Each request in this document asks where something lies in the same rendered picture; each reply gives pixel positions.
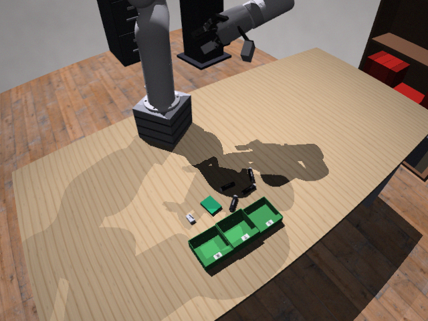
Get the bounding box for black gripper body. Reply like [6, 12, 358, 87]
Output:
[216, 5, 255, 45]

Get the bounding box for green bins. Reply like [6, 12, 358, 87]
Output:
[189, 197, 283, 272]

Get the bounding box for black aa battery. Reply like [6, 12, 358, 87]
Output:
[247, 168, 255, 182]
[241, 184, 256, 195]
[229, 195, 238, 211]
[219, 182, 235, 192]

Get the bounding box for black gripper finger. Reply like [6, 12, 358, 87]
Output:
[201, 36, 230, 56]
[191, 13, 229, 42]

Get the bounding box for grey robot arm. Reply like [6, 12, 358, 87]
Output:
[128, 0, 294, 112]

